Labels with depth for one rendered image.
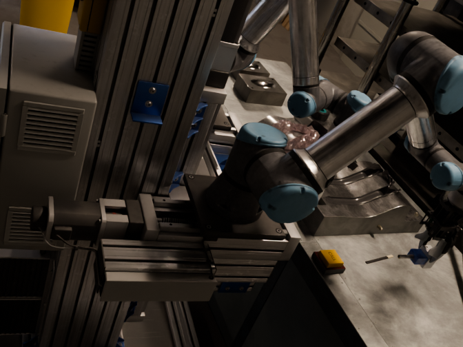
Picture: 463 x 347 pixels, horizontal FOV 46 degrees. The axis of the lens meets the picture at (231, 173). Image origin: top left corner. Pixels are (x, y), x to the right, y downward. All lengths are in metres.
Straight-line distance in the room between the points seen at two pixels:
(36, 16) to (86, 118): 2.88
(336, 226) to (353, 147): 0.71
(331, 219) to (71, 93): 0.96
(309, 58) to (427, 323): 0.88
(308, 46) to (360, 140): 0.41
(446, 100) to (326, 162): 0.28
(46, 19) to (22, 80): 2.85
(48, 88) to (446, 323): 1.34
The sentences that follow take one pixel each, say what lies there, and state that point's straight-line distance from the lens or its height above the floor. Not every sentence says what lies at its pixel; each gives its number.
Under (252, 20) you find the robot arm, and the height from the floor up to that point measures 1.34.
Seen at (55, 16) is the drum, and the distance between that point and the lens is 4.10.
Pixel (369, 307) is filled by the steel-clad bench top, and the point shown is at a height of 0.80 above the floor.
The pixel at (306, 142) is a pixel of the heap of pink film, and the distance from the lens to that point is 2.12.
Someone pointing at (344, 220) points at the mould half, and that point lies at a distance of 1.87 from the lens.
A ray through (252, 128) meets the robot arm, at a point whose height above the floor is 1.26.
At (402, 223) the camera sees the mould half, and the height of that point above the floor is 0.85.
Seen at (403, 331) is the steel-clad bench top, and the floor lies 0.80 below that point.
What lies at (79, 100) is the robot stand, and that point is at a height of 1.23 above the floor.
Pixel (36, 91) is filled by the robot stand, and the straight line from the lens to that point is 1.23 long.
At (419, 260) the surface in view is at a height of 0.94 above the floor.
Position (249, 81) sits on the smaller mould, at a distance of 2.54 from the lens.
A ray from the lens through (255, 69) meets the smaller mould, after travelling 2.72.
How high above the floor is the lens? 1.84
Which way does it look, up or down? 32 degrees down
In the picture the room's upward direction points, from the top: 22 degrees clockwise
